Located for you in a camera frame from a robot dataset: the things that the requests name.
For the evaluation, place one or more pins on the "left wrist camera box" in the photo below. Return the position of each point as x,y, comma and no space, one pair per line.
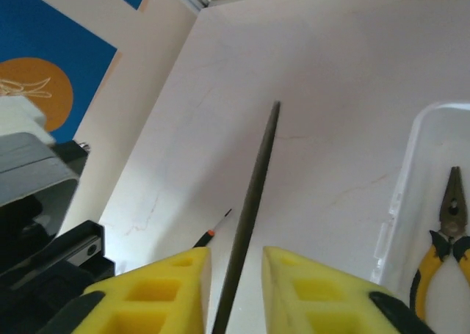
33,165

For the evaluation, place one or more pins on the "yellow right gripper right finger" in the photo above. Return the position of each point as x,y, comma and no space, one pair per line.
330,297

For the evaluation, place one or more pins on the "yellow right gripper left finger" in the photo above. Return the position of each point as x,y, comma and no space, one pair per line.
154,297

